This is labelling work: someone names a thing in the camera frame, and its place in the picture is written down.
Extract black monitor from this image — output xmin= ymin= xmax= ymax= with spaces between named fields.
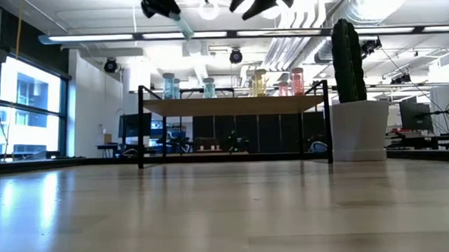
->
xmin=399 ymin=99 xmax=434 ymax=133
xmin=117 ymin=112 xmax=154 ymax=139

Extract teal medicine bottle white cap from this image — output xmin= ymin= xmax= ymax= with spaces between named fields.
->
xmin=168 ymin=11 xmax=195 ymax=42
xmin=202 ymin=77 xmax=217 ymax=99

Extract round pendant lamp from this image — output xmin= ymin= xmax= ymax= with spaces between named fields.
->
xmin=198 ymin=0 xmax=221 ymax=21

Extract black partition panels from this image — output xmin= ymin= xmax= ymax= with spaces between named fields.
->
xmin=191 ymin=111 xmax=328 ymax=157

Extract yellow medicine bottle white cap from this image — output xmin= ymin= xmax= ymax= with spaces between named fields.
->
xmin=253 ymin=68 xmax=268 ymax=98

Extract red medicine bottle white cap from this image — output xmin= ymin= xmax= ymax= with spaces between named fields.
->
xmin=290 ymin=67 xmax=306 ymax=97
xmin=277 ymin=80 xmax=290 ymax=98

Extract white plant pot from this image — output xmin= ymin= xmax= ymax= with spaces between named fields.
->
xmin=329 ymin=98 xmax=393 ymax=164

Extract linear ceiling light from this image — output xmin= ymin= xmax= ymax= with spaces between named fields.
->
xmin=37 ymin=16 xmax=449 ymax=52

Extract black ceiling camera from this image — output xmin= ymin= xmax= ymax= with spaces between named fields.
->
xmin=360 ymin=37 xmax=382 ymax=56

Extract large window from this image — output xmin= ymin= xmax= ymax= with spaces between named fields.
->
xmin=0 ymin=52 xmax=74 ymax=163

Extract silver ventilation duct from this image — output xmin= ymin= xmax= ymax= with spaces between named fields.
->
xmin=312 ymin=0 xmax=397 ymax=65

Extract black ceiling spotlight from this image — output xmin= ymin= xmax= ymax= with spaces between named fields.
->
xmin=228 ymin=48 xmax=243 ymax=65
xmin=103 ymin=58 xmax=119 ymax=74

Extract green artificial cactus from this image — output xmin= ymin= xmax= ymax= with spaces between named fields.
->
xmin=329 ymin=17 xmax=369 ymax=105

